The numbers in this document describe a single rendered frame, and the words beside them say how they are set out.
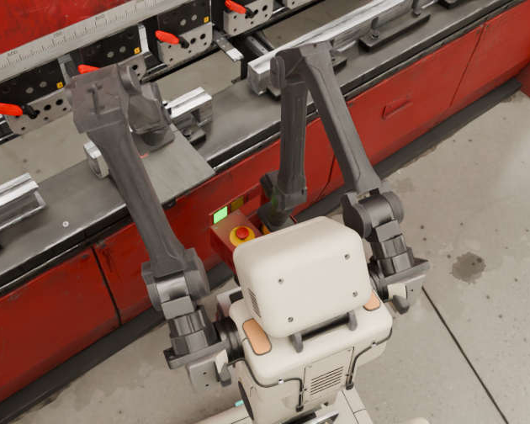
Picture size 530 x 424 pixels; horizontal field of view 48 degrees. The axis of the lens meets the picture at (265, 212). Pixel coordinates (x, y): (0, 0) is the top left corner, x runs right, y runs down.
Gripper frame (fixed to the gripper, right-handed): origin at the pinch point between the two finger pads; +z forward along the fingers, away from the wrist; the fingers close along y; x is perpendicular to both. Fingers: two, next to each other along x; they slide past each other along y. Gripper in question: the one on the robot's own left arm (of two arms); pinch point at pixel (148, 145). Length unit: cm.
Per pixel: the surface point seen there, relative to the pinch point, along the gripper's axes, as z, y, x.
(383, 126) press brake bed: 46, -99, 26
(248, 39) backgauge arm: 29, -58, -23
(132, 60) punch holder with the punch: -17.9, -2.7, -16.4
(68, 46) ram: -27.5, 11.1, -21.6
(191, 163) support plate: -3.9, -6.6, 10.2
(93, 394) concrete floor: 84, 45, 57
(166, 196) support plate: -6.3, 4.4, 14.9
